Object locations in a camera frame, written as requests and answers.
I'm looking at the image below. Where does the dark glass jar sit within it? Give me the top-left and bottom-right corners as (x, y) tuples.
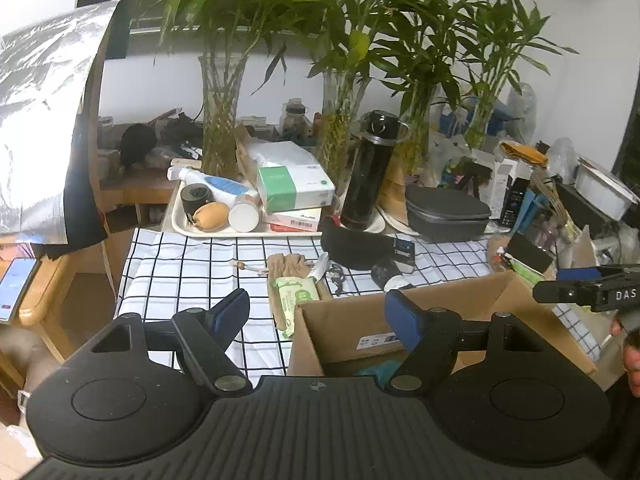
(280, 99), (311, 141)

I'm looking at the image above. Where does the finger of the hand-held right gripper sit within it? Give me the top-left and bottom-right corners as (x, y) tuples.
(556, 266), (621, 282)
(532, 280), (595, 307)

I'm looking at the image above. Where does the white blue spray bottle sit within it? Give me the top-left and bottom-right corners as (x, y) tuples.
(167, 166), (261, 206)

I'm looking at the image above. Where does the dark round object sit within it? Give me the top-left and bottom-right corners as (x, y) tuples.
(119, 124), (157, 168)

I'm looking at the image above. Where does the small blue black box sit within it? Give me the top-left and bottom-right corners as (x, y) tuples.
(392, 237), (417, 274)

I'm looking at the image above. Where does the colourful printed bag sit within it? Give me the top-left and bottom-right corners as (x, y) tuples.
(440, 157), (482, 187)

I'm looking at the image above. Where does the lucky bamboo in glass vase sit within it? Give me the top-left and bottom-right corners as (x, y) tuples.
(380, 0), (476, 176)
(135, 0), (326, 181)
(450, 0), (578, 151)
(265, 0), (406, 188)

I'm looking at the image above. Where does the wooden side table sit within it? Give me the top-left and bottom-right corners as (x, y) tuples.
(0, 240), (78, 386)

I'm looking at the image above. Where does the smartphone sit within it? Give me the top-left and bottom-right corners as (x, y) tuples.
(0, 257), (41, 323)

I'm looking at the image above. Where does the green wet wipes pack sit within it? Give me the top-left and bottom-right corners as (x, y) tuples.
(270, 276), (321, 338)

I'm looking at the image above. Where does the person's right hand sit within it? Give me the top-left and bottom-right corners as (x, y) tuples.
(609, 310), (640, 397)

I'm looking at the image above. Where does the white lidded tub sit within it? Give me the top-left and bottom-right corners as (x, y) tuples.
(574, 156), (633, 221)

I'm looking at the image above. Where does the black flat wallet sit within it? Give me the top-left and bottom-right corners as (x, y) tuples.
(505, 232), (556, 273)

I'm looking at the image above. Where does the brown paper wrap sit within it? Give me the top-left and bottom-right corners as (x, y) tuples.
(379, 157), (416, 222)

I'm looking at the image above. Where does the white plastic bag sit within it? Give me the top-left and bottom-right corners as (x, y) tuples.
(245, 140), (321, 171)

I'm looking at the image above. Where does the black thermos bottle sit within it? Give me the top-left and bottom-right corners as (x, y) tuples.
(340, 110), (412, 232)

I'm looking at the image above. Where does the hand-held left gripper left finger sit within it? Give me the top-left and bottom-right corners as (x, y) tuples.
(92, 289), (253, 396)

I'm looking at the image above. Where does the white plate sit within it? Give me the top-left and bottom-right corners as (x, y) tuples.
(377, 205), (420, 235)

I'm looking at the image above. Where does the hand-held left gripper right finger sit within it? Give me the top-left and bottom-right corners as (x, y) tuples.
(384, 289), (548, 392)

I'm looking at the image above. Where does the silver foil sheet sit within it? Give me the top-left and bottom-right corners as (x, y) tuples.
(0, 0), (123, 243)

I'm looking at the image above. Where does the tan egg-shaped object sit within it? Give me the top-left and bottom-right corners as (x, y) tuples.
(192, 201), (232, 231)

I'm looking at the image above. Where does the cardboard box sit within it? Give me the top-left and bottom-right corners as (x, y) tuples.
(287, 270), (598, 378)

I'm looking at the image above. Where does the checkered tablecloth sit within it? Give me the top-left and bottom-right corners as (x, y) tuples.
(114, 227), (601, 376)

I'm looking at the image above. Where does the flat white red box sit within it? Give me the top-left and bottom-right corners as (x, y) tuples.
(262, 206), (323, 233)

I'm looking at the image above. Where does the green white tissue box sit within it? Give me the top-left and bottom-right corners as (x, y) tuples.
(256, 164), (337, 212)

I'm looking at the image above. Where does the wooden desk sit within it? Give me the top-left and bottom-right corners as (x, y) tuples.
(95, 162), (183, 233)

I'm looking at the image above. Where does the black earphone cable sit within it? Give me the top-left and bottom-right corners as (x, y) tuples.
(327, 261), (352, 297)

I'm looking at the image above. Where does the black tape roll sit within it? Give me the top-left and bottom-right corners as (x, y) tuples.
(181, 184), (217, 217)

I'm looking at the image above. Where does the tan drawstring pouch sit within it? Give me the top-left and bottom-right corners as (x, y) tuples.
(230, 253), (333, 322)

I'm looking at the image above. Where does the white carton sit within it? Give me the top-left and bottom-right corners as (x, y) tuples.
(487, 157), (521, 221)

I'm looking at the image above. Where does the grey zip case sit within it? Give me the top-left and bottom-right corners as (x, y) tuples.
(404, 185), (493, 244)

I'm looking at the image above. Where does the white plastic tray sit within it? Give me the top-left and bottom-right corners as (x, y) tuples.
(171, 178), (388, 237)

